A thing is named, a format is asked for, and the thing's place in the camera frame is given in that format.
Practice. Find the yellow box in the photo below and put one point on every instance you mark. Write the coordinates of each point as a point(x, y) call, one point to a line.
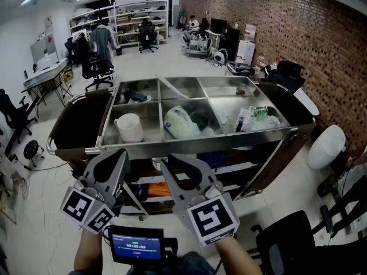
point(68, 75)

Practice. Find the small red object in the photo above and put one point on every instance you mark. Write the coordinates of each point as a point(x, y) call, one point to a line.
point(241, 90)

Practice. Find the white desk with black legs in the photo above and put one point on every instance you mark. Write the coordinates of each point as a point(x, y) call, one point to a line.
point(43, 74)

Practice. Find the green hanging garment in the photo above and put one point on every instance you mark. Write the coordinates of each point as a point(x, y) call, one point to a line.
point(181, 17)

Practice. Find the white and red carton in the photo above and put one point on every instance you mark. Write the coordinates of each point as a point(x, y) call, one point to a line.
point(250, 33)

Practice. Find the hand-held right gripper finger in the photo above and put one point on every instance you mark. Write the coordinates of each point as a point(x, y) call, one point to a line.
point(179, 196)
point(205, 173)

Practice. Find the orange flat box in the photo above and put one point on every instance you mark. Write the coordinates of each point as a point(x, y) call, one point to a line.
point(159, 189)

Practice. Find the black door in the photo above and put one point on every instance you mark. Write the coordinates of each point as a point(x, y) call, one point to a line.
point(157, 1)

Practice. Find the small white crumpled wrapper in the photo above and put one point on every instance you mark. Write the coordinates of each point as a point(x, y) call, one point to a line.
point(223, 118)

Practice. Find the white packet with black edge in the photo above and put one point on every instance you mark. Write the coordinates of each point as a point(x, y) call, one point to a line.
point(243, 119)

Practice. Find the black round stool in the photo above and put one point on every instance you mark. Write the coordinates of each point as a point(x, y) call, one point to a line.
point(31, 149)

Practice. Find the dark brown cart bag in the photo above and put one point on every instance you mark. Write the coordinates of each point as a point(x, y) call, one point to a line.
point(78, 122)
point(289, 107)

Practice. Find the black flat screen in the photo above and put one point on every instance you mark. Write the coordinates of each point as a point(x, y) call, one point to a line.
point(218, 25)

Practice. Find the black metal frame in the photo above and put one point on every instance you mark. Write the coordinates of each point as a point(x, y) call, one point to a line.
point(349, 202)

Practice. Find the clear water bottles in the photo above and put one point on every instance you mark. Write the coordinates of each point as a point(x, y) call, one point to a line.
point(260, 63)

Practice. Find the white plastic bag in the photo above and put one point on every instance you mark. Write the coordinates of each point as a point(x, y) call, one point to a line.
point(179, 123)

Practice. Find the white paper sheet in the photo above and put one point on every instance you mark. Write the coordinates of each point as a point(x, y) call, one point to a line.
point(144, 100)

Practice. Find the green packet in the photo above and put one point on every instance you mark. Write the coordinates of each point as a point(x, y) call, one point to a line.
point(260, 113)

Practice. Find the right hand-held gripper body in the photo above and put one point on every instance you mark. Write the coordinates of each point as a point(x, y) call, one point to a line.
point(212, 219)

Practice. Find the white printer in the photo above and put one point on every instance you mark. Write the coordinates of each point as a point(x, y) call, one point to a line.
point(47, 62)

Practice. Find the grey garment on rack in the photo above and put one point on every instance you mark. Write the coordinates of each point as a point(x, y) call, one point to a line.
point(101, 40)

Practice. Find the metal trolley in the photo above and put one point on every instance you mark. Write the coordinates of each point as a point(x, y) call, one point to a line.
point(198, 44)

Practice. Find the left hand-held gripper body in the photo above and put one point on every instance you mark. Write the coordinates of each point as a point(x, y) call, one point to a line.
point(76, 208)

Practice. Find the person's left forearm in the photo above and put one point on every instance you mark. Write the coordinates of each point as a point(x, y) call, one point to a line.
point(87, 253)

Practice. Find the dark blue flat pouch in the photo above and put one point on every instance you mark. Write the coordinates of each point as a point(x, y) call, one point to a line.
point(136, 96)

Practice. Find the black flat case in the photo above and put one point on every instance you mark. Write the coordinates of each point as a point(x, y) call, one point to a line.
point(239, 67)

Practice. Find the black cabinet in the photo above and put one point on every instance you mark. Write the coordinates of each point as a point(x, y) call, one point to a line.
point(230, 43)

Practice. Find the clear plastic bag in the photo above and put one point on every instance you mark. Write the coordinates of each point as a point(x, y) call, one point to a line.
point(268, 122)

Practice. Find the black flat box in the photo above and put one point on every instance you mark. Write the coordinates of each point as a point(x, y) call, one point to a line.
point(200, 120)

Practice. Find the white appliance box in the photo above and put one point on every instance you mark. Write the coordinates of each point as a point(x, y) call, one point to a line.
point(246, 51)

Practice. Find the stainless steel sorting cart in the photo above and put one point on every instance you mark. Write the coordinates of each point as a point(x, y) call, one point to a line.
point(186, 145)

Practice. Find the white board panel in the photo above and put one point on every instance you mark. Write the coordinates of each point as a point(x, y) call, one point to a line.
point(38, 47)

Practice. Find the small black monitor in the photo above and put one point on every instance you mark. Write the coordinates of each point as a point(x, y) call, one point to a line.
point(136, 246)

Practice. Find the black office chair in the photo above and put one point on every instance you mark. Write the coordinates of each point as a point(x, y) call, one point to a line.
point(286, 74)
point(70, 47)
point(286, 245)
point(146, 36)
point(93, 64)
point(13, 113)

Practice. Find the white shoe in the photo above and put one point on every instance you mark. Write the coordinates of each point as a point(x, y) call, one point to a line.
point(25, 188)

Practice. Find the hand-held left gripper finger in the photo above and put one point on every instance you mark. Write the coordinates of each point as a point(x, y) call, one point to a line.
point(90, 169)
point(121, 176)

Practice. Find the wall poster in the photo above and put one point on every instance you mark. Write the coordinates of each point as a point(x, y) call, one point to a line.
point(48, 22)

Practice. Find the white shelving unit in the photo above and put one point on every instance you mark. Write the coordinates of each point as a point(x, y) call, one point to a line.
point(134, 16)
point(86, 17)

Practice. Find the person's right forearm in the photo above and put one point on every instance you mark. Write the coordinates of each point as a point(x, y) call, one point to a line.
point(238, 259)

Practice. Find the white mug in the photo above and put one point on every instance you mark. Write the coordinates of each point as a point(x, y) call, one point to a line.
point(130, 129)

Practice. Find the white round robot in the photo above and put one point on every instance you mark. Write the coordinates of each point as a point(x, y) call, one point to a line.
point(220, 56)

